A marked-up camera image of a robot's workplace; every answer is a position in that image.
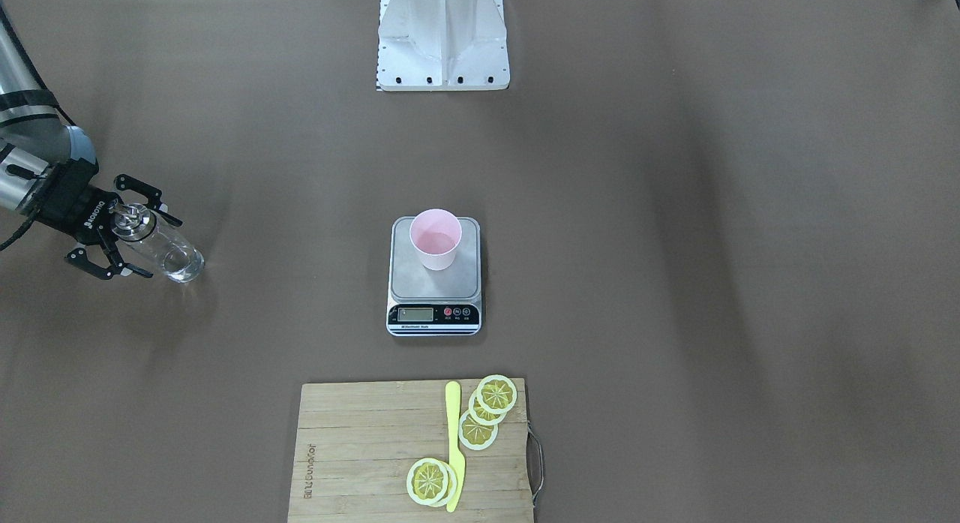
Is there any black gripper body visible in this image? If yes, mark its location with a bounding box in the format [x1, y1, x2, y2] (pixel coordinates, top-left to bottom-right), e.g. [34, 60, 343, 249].
[37, 160, 121, 244]

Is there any glass sauce bottle metal spout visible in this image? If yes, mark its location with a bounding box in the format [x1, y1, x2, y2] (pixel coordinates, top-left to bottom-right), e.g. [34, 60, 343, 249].
[109, 203, 205, 284]

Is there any pink plastic cup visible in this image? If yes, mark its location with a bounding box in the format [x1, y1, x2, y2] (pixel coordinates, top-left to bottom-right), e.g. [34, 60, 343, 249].
[409, 209, 463, 271]

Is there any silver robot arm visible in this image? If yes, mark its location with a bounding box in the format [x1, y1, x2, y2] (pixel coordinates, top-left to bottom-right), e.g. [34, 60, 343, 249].
[1, 13, 205, 283]

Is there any digital kitchen scale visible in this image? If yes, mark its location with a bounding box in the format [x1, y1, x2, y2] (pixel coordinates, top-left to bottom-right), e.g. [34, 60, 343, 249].
[385, 216, 483, 336]

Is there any lemon slice front top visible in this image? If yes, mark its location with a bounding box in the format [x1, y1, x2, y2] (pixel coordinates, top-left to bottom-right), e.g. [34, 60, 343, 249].
[406, 458, 447, 508]

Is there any lemon slice far end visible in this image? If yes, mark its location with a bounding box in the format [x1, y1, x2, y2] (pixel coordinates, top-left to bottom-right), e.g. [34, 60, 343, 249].
[475, 374, 518, 416]

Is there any bamboo cutting board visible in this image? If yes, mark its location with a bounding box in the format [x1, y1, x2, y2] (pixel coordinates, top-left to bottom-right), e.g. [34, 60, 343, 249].
[287, 378, 542, 522]

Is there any yellow plastic knife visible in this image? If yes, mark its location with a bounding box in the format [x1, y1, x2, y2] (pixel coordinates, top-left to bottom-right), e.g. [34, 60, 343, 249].
[445, 380, 466, 512]

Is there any lemon slice middle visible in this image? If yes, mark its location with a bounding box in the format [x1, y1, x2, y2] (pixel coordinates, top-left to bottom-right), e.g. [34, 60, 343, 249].
[467, 392, 506, 426]

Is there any lemon slice lower of row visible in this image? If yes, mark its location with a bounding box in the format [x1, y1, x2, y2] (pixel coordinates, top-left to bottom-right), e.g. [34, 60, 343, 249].
[458, 411, 500, 451]

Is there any lemon slice front under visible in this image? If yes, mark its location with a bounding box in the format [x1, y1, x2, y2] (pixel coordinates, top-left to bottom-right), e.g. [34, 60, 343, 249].
[431, 461, 459, 508]

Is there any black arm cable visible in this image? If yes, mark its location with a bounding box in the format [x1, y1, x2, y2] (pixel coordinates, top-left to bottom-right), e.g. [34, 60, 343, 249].
[0, 95, 76, 252]

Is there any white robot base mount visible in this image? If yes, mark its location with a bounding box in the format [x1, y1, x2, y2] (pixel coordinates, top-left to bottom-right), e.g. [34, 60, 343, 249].
[375, 0, 511, 92]

